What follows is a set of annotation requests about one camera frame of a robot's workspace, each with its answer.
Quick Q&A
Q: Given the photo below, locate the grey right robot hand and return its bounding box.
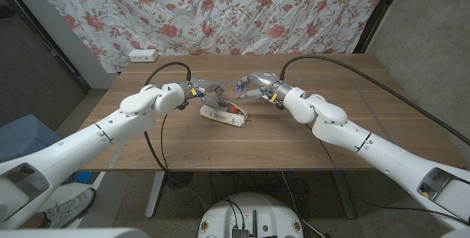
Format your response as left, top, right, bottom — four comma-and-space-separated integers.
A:
234, 71, 293, 103

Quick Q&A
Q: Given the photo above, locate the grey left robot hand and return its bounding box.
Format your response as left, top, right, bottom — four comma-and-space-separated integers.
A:
183, 77, 231, 112

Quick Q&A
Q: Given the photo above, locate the cream floral pen bag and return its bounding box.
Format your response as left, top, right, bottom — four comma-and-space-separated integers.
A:
200, 100, 250, 128

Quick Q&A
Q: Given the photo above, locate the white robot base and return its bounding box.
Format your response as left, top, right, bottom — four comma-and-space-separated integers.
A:
198, 192, 304, 238

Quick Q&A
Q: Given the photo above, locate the white power strip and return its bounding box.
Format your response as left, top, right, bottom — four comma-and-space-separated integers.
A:
128, 48, 159, 63

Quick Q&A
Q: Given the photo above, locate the floral backdrop cloth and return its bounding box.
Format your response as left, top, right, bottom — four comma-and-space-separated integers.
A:
25, 0, 394, 73

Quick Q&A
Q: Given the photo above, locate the black round floor disc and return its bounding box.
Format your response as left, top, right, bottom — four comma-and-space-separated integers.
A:
164, 171, 194, 190

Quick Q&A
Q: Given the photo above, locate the white table leg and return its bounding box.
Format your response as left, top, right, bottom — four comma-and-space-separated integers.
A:
145, 171, 166, 219

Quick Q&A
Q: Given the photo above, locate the black backdrop stand pole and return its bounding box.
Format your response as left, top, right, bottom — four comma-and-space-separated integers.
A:
352, 0, 407, 54

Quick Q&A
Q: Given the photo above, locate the grey table leg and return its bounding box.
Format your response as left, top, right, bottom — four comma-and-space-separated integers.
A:
332, 170, 357, 220

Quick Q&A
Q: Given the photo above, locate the grey sneaker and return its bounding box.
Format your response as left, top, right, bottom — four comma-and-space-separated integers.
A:
43, 187, 97, 229

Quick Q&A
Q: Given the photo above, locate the blue plastic bin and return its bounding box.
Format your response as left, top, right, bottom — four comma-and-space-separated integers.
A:
0, 114, 63, 162

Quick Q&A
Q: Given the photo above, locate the white robot chest edge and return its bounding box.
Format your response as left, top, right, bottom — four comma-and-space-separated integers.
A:
0, 227, 150, 238

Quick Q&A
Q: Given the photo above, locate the person's bare leg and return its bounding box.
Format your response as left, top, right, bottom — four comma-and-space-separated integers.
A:
17, 212, 51, 230

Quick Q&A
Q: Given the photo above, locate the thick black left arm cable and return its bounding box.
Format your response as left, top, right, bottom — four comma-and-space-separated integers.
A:
142, 61, 207, 217

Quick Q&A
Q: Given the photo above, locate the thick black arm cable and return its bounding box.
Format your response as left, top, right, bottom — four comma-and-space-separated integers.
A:
142, 61, 207, 217
279, 54, 470, 146

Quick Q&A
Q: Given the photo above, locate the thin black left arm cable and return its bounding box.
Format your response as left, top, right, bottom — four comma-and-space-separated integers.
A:
159, 115, 173, 175

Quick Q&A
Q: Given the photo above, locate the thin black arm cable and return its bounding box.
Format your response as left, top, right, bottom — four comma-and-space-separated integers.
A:
306, 123, 341, 180
159, 115, 173, 175

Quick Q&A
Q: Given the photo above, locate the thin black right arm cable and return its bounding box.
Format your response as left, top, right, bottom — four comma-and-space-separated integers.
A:
306, 123, 341, 180

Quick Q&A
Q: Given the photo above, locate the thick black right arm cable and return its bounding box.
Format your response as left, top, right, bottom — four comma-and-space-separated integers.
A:
279, 54, 470, 146

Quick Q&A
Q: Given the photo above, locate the white floor cable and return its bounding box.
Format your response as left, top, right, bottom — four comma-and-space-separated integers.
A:
281, 171, 326, 238

